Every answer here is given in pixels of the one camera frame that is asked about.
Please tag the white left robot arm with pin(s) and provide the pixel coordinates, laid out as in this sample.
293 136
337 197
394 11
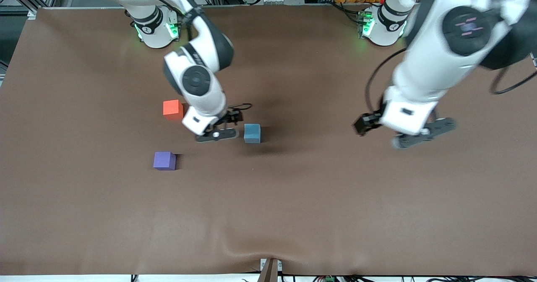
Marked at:
453 43

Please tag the brown table mat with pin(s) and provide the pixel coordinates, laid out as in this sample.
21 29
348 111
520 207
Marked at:
268 198

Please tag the green plug connector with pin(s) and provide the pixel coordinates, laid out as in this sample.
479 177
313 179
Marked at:
329 279

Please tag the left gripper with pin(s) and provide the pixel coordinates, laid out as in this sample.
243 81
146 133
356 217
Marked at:
366 121

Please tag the blue foam block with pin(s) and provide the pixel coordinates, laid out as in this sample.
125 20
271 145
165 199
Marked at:
251 134

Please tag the metal table clamp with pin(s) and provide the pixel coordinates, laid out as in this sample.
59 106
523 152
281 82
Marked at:
269 271

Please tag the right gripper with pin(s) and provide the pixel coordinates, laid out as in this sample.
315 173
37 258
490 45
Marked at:
233 117

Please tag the purple foam block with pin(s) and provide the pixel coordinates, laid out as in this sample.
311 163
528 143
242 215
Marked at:
163 161

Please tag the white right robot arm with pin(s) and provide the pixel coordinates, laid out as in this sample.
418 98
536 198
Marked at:
197 80

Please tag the orange foam block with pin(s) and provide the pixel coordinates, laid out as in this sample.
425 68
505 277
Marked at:
171 110

